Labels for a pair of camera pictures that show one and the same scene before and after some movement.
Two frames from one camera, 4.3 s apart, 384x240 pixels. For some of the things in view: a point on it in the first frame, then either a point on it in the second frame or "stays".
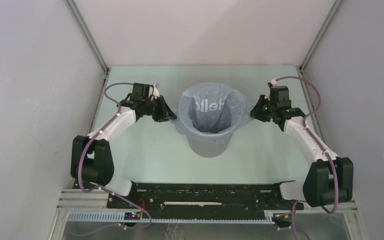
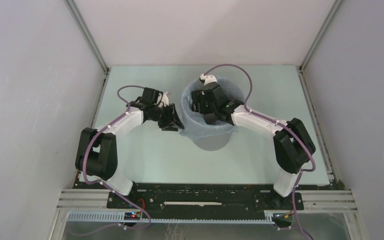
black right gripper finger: x=262 y=110 -> x=198 y=97
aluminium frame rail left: x=78 y=15 stays
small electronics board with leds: x=132 y=216 stays
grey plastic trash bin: x=209 y=149 -> x=209 y=136
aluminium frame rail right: x=301 y=67 stays
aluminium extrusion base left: x=77 y=200 stays
